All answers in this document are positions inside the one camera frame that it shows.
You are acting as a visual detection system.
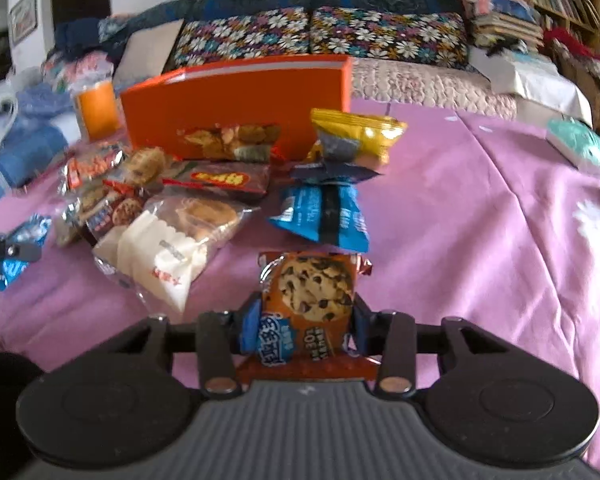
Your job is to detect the teal tissue pack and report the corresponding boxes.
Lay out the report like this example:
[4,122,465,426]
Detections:
[545,115,600,172]

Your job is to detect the tan cookie packet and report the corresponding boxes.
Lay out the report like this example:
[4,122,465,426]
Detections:
[120,146,177,187]

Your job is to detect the pink tablecloth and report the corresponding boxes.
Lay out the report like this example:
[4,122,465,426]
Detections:
[0,97,600,472]

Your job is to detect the yellow snack packet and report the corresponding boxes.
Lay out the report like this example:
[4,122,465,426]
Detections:
[307,108,409,169]

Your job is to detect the small blue snack packet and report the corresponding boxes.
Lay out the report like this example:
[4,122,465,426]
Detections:
[0,213,54,292]

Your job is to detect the blue folded cloth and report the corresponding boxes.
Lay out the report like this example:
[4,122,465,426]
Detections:
[0,84,82,211]

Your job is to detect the beige quilted blanket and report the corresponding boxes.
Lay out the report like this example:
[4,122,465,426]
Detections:
[350,57,519,122]

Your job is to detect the silver cookie packet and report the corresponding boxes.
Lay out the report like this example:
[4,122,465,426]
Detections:
[54,180,106,249]

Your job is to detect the floral cushion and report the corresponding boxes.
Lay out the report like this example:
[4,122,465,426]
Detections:
[310,7,474,69]
[172,7,312,69]

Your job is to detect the beige pillow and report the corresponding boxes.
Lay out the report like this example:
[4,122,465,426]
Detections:
[112,18,186,92]

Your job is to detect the brown candy bar packet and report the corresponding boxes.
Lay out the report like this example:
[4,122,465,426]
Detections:
[162,159,274,204]

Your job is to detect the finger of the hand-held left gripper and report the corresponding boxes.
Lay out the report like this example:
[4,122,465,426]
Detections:
[0,233,44,264]

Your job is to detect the orange cardboard box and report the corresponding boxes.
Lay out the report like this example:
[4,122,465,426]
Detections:
[119,54,355,164]

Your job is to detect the white paper bag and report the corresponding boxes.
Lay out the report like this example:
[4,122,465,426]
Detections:
[472,49,594,127]

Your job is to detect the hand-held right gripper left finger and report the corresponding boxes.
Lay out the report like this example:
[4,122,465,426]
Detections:
[91,293,263,396]

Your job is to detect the blue black-striped snack packet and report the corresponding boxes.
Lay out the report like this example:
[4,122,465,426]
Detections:
[267,182,371,252]

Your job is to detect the dark navy snack packet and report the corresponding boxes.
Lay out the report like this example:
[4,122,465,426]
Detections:
[289,156,382,187]

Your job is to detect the chocolate chip cookie packet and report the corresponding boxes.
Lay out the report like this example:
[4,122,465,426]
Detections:
[235,251,381,384]

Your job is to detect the orange and white snack packet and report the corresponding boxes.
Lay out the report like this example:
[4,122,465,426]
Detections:
[64,151,127,192]

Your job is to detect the stack of books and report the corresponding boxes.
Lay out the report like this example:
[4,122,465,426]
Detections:
[467,6,547,52]

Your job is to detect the white pastry packet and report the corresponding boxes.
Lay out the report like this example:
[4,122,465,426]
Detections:
[92,209,212,314]

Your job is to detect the red cloth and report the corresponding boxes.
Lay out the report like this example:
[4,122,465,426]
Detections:
[542,26,600,77]

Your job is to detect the clear round biscuit packet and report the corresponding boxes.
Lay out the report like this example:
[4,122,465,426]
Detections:
[145,193,254,257]

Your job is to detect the red cookie packet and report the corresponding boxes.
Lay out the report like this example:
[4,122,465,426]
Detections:
[82,184,147,242]

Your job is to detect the framed picture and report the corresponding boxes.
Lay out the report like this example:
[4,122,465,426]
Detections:
[7,0,39,47]

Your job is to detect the orange plastic cup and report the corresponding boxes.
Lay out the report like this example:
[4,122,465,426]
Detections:
[72,80,124,142]

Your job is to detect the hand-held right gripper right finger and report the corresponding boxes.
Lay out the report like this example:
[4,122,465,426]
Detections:
[348,293,527,396]

